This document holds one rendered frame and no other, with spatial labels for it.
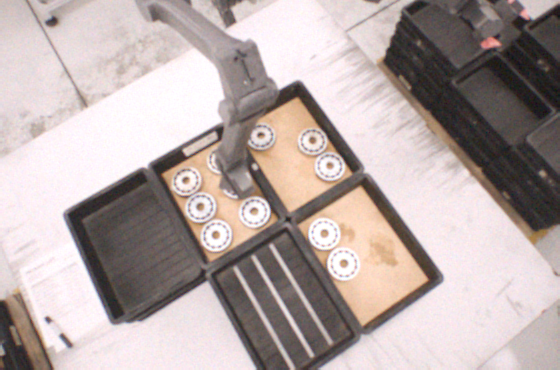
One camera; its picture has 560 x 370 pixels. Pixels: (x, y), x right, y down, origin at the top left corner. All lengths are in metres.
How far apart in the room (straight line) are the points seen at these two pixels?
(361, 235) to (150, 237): 0.70
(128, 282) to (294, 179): 0.64
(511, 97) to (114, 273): 1.93
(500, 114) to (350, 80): 0.83
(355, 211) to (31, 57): 2.34
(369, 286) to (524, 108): 1.31
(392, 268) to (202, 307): 0.65
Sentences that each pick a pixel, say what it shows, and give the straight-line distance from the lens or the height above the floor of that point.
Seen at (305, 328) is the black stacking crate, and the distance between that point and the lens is 1.37.
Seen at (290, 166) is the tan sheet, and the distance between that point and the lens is 1.44.
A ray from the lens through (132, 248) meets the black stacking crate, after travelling 1.47.
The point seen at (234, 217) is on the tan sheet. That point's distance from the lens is 1.41.
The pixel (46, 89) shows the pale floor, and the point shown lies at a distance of 2.92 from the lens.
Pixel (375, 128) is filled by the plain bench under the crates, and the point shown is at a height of 0.70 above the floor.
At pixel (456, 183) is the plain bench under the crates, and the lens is 1.68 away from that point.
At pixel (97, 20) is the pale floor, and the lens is 3.06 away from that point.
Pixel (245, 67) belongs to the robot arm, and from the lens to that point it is 0.74.
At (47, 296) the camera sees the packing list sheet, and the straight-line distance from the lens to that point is 1.72.
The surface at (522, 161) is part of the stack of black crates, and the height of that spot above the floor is 0.47.
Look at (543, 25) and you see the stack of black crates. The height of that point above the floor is 0.49.
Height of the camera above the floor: 2.20
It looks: 70 degrees down
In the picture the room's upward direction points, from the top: 3 degrees counter-clockwise
